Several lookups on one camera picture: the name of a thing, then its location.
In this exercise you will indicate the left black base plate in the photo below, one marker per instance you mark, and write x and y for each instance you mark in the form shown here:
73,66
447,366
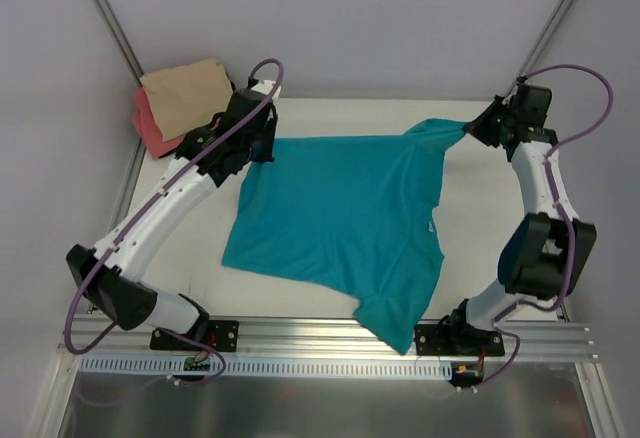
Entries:
220,335

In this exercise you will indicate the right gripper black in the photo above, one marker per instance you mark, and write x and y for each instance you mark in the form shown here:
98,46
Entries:
486,124

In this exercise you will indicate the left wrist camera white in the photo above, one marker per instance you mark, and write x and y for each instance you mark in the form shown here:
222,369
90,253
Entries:
265,87

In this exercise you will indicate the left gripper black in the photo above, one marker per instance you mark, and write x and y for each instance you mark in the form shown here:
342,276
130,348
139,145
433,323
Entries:
265,143

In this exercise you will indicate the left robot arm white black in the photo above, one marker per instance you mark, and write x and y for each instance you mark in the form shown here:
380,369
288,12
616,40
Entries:
110,273

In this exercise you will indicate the black folded t shirt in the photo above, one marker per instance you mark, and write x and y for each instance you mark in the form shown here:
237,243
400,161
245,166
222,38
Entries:
231,82

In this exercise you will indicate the pink folded t shirt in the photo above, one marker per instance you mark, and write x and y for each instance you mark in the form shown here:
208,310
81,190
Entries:
147,129

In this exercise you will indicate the right aluminium frame post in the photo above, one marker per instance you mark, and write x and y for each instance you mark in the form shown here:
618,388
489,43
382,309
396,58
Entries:
527,30

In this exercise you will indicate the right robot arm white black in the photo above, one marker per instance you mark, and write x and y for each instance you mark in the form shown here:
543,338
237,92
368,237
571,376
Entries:
542,261

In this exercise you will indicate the left aluminium frame post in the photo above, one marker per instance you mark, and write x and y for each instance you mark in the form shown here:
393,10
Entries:
119,37

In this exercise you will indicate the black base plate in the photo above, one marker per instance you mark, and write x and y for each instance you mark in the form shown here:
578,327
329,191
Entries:
444,340
220,335

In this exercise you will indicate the beige folded t shirt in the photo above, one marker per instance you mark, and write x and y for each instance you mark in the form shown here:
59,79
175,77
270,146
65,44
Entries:
187,97

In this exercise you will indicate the teal t shirt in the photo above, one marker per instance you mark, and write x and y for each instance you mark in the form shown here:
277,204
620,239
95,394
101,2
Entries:
353,214

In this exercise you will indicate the aluminium mounting rail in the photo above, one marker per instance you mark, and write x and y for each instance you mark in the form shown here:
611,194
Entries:
343,338

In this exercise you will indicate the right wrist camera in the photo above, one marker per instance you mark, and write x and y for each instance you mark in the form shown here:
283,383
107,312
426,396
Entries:
530,104

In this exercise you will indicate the white slotted cable duct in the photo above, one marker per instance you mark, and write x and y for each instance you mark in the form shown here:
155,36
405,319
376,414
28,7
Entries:
269,367

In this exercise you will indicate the aluminium frame post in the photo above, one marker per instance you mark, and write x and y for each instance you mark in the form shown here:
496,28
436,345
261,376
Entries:
527,30
119,37

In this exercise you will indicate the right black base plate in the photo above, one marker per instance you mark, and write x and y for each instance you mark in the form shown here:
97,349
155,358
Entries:
444,340

